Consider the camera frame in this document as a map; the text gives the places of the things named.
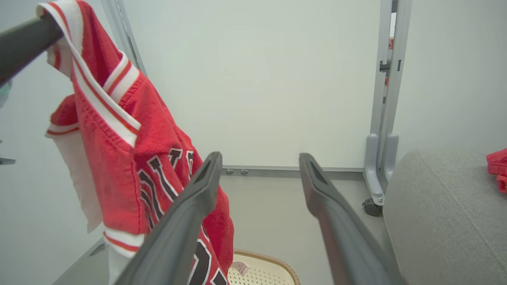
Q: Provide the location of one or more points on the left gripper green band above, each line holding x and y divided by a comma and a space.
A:
4, 93

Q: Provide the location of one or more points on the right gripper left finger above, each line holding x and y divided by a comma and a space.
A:
186, 221

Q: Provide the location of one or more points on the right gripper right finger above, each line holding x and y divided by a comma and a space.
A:
340, 237

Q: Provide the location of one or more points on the red jersey with black letters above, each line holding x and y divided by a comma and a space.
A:
119, 166

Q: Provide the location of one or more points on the plain red garment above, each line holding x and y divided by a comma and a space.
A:
499, 166

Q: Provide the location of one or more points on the grey fabric sofa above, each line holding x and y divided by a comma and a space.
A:
443, 217

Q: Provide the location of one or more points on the black caster wheel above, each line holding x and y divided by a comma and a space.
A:
372, 208

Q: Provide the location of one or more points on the pink paper tag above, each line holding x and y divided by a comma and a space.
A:
241, 269

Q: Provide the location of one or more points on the beige perforated laundry basket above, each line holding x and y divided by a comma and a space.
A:
269, 273

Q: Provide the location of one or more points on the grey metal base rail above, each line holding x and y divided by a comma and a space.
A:
79, 269
269, 172

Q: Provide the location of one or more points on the grey frame post with foot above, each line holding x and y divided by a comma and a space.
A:
394, 111

